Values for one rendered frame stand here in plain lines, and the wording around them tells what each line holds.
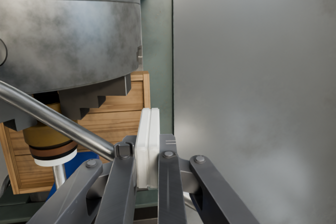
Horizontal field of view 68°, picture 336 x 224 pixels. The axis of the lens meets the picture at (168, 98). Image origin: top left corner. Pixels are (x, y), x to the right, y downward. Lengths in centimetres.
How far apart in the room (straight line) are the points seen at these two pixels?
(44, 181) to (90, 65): 53
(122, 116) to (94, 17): 40
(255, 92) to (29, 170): 141
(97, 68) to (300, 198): 225
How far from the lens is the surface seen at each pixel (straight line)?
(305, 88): 196
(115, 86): 38
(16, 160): 76
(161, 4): 96
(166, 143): 18
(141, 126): 18
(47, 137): 43
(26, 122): 42
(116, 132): 67
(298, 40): 184
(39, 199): 83
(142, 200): 76
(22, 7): 27
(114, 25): 31
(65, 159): 46
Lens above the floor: 149
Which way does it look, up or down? 70 degrees down
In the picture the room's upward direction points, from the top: 154 degrees clockwise
